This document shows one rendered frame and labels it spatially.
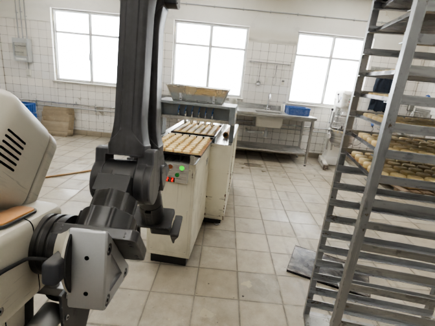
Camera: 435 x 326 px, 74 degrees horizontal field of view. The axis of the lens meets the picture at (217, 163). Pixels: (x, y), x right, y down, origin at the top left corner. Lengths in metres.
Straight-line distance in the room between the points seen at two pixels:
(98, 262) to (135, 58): 0.31
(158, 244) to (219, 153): 0.96
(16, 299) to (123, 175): 0.21
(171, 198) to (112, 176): 1.62
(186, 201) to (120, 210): 1.64
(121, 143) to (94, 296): 0.23
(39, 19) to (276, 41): 4.42
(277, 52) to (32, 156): 5.56
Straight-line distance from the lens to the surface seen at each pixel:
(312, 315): 1.97
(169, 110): 2.75
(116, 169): 0.51
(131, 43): 0.52
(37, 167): 0.51
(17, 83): 7.14
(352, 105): 1.50
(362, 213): 1.14
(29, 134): 0.49
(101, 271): 0.42
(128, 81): 0.51
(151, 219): 0.73
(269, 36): 5.89
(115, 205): 0.46
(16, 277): 0.46
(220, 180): 2.71
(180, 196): 2.07
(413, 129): 1.13
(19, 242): 0.45
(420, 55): 1.57
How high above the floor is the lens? 1.43
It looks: 17 degrees down
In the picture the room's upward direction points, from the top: 6 degrees clockwise
